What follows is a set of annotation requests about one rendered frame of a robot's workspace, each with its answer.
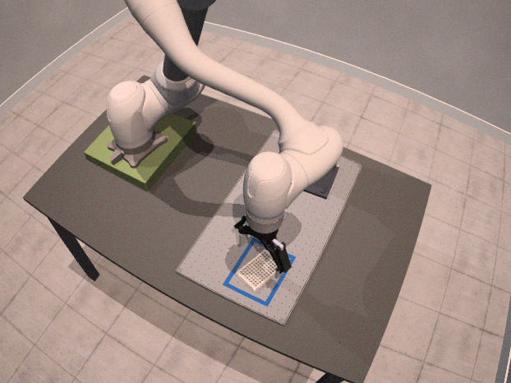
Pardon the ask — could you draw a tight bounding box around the blue tape outline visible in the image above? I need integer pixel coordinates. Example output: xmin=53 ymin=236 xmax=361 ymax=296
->
xmin=223 ymin=238 xmax=296 ymax=306

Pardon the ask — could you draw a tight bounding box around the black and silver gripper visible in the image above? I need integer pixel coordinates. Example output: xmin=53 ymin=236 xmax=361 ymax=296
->
xmin=234 ymin=214 xmax=292 ymax=279

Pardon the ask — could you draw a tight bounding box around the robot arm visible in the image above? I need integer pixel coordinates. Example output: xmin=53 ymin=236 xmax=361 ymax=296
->
xmin=107 ymin=0 xmax=343 ymax=233

